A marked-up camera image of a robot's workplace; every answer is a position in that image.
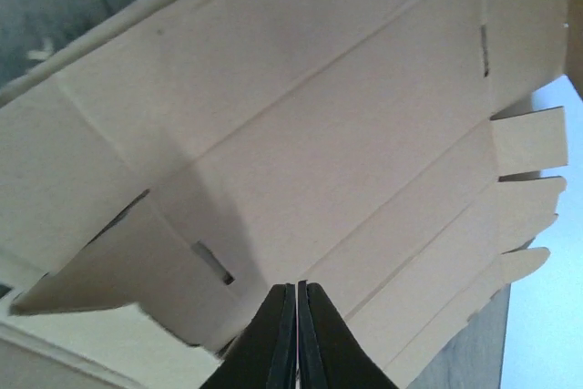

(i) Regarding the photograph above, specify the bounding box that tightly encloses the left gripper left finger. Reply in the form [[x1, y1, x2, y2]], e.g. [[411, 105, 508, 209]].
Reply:
[[201, 283, 296, 389]]

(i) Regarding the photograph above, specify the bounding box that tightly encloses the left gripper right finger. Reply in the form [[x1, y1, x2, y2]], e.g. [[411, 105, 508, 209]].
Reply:
[[297, 281, 396, 389]]

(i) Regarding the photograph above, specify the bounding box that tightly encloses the cardboard box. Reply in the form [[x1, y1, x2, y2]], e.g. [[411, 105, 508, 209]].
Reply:
[[1, 0, 582, 388]]

